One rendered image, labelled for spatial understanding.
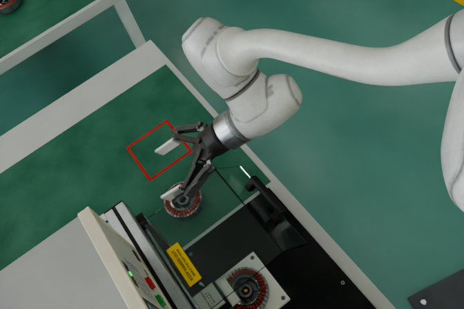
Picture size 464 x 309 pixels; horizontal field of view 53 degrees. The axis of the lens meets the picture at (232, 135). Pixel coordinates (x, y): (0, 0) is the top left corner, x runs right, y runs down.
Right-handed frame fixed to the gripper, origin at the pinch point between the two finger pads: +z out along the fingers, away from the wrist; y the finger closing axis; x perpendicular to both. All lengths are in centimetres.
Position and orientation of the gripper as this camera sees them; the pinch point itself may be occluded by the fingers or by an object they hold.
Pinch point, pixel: (164, 173)
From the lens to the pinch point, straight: 121.4
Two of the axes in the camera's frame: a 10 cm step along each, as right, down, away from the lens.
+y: -2.0, -8.1, 5.5
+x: -6.3, -3.2, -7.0
